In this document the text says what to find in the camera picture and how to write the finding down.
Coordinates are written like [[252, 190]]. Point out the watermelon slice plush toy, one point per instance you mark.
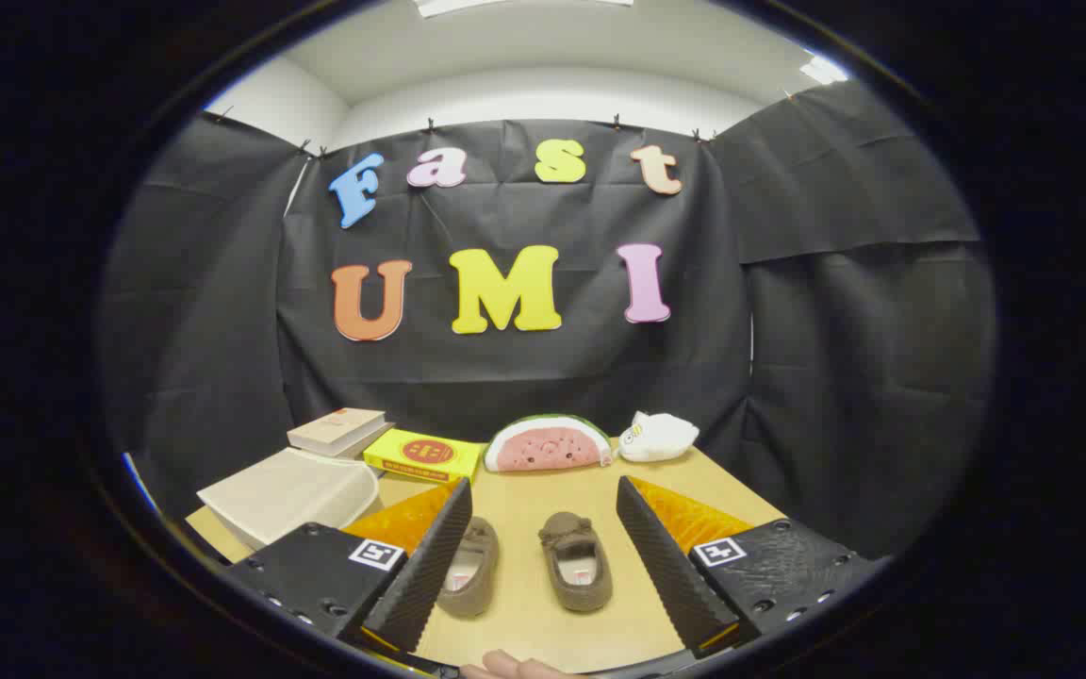
[[548, 448]]

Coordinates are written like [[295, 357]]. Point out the cream fabric storage box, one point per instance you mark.
[[288, 495]]

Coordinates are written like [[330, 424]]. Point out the black backdrop cloth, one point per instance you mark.
[[505, 387]]

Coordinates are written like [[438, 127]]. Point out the brown fuzzy shoe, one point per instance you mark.
[[573, 536], [479, 577]]

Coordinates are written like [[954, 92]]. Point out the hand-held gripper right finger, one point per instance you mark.
[[666, 566]]

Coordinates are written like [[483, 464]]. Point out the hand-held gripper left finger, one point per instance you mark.
[[430, 566]]

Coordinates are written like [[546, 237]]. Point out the white plush toy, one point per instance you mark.
[[658, 438]]

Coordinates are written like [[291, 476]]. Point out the yellow book with red circle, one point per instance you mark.
[[420, 453]]

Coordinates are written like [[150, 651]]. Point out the ceiling light panel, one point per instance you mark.
[[823, 70], [468, 5]]

